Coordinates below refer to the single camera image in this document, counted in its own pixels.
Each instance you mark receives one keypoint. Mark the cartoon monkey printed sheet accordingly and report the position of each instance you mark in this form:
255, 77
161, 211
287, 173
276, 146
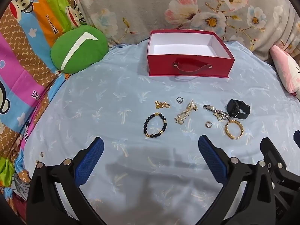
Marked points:
21, 51

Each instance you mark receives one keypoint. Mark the silver bangle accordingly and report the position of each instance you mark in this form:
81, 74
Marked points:
209, 107

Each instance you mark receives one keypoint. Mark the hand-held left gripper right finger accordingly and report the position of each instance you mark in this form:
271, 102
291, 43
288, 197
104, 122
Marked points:
212, 158

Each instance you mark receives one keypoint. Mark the pink pillow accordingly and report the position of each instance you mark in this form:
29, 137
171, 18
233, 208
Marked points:
287, 68

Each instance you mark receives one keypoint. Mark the black smartwatch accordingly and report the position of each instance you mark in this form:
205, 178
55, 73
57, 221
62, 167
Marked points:
238, 109

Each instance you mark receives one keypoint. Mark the light blue patterned cloth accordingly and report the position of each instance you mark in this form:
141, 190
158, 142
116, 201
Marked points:
105, 98

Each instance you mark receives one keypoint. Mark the silver and gold watch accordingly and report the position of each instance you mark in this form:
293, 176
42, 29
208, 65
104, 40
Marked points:
222, 115

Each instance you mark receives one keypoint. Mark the green round cushion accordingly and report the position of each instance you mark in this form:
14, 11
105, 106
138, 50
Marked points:
79, 49

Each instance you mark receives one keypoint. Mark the grey floral blanket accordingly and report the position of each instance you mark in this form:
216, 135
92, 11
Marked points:
140, 4

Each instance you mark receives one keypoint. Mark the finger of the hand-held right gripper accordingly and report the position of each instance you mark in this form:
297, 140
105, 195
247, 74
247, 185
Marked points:
275, 155
297, 139

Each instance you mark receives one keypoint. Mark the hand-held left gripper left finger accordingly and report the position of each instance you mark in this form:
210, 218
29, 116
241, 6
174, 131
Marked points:
90, 159

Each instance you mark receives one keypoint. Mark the silver ear cuff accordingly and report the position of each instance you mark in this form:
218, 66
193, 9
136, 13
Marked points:
208, 124

